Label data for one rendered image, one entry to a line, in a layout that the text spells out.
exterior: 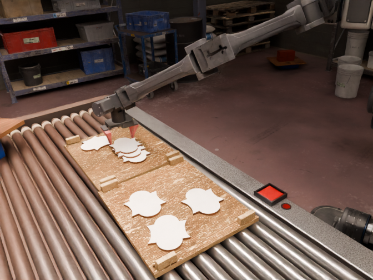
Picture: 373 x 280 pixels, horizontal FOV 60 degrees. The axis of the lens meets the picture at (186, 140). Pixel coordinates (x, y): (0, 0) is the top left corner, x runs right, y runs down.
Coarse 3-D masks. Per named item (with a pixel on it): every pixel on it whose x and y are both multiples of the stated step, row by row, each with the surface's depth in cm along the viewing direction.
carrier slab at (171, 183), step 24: (168, 168) 120; (192, 168) 119; (120, 192) 109; (168, 192) 108; (216, 192) 106; (120, 216) 98; (192, 216) 97; (216, 216) 96; (144, 240) 89; (192, 240) 88; (216, 240) 88
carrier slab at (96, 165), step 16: (128, 128) 152; (80, 144) 140; (144, 144) 137; (160, 144) 137; (80, 160) 129; (96, 160) 128; (112, 160) 127; (160, 160) 126; (96, 176) 118; (128, 176) 117
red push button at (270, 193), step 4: (264, 188) 108; (268, 188) 108; (272, 188) 108; (260, 192) 106; (264, 192) 106; (268, 192) 106; (272, 192) 106; (276, 192) 106; (280, 192) 106; (264, 196) 104; (268, 196) 104; (272, 196) 104; (276, 196) 104; (272, 200) 103
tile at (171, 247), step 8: (168, 216) 96; (160, 224) 93; (168, 224) 93; (176, 224) 93; (184, 224) 93; (152, 232) 91; (160, 232) 90; (168, 232) 90; (176, 232) 90; (184, 232) 90; (152, 240) 88; (160, 240) 88; (168, 240) 88; (176, 240) 88; (160, 248) 86; (168, 248) 85; (176, 248) 85
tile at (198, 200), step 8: (192, 192) 106; (200, 192) 105; (208, 192) 105; (184, 200) 102; (192, 200) 102; (200, 200) 102; (208, 200) 102; (216, 200) 101; (192, 208) 99; (200, 208) 98; (208, 208) 98; (216, 208) 98
